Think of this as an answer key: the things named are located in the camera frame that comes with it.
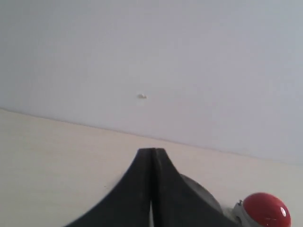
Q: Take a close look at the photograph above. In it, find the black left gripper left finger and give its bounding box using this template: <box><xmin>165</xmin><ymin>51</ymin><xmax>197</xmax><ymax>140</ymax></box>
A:
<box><xmin>67</xmin><ymin>148</ymin><xmax>153</xmax><ymax>227</ymax></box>

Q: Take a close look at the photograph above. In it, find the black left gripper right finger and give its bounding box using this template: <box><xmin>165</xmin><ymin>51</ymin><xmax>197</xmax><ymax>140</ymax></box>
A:
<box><xmin>151</xmin><ymin>148</ymin><xmax>237</xmax><ymax>227</ymax></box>

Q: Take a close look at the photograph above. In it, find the red dome button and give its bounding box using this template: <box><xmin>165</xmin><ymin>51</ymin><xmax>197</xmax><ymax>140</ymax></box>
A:
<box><xmin>232</xmin><ymin>192</ymin><xmax>292</xmax><ymax>227</ymax></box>

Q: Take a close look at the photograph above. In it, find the round steel plate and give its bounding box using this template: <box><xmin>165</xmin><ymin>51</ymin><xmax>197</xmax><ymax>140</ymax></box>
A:
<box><xmin>181</xmin><ymin>174</ymin><xmax>223</xmax><ymax>214</ymax></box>

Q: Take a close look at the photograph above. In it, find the white wall hook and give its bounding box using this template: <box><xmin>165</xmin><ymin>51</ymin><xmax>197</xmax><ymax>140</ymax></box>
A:
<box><xmin>137</xmin><ymin>94</ymin><xmax>147</xmax><ymax>99</ymax></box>

